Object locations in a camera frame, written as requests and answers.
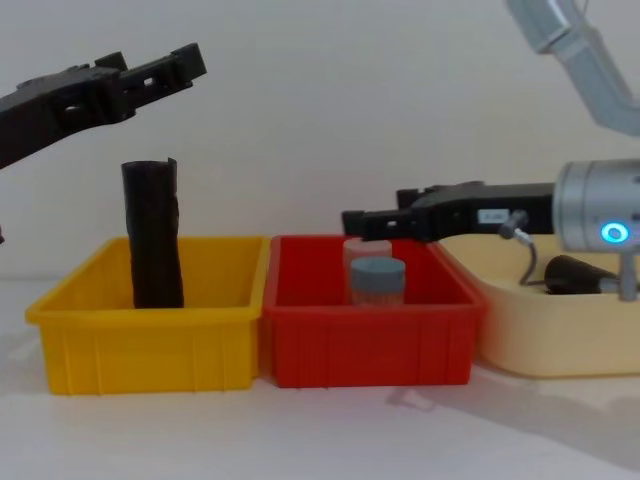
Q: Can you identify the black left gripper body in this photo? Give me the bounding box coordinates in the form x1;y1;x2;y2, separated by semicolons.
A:
0;63;125;171

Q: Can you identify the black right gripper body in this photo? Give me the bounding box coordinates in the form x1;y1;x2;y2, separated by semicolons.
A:
423;181;556;245

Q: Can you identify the clear jar with pale lid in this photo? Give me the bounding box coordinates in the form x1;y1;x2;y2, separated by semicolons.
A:
342;238;393;302

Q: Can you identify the clear jar with grey lid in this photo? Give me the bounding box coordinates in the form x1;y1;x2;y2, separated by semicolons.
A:
349;257;406;306

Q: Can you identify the red plastic bin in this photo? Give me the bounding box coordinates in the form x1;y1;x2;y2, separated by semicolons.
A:
262;234;488;390

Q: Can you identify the black cone-shaped object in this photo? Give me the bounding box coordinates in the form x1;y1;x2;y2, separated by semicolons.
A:
543;254;622;296

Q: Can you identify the cream plastic bin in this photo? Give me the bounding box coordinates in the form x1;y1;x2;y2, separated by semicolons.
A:
436;233;640;379

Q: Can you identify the black rolled sheet tube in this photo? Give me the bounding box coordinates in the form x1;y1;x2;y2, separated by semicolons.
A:
120;157;186;309

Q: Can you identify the yellow plastic bin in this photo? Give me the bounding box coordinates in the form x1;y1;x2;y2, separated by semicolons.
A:
24;235;272;397

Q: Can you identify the thin grey gripper cable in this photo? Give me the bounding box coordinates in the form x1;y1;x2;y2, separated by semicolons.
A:
498;209;551;287

